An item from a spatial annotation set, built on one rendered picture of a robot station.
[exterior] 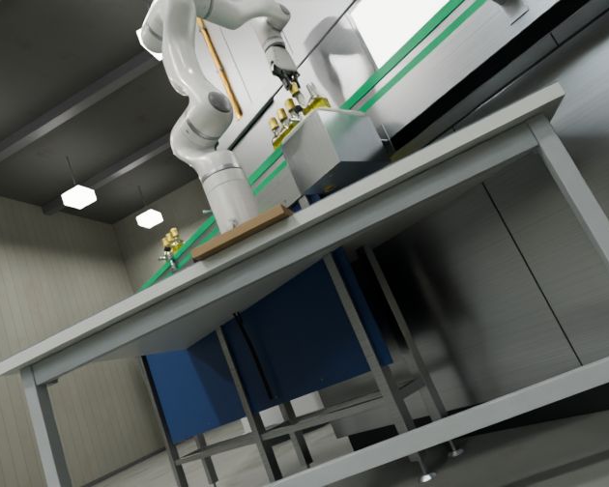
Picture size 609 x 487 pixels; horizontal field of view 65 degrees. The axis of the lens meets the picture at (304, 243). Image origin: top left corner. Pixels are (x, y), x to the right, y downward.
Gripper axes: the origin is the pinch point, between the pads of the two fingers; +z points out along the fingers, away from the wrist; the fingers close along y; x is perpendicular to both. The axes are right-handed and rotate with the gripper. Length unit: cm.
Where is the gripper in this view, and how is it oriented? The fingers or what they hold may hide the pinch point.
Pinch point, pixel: (291, 84)
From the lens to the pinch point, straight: 182.7
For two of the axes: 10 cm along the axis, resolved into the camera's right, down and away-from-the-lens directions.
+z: 3.8, 8.9, -2.4
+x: 5.9, -4.3, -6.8
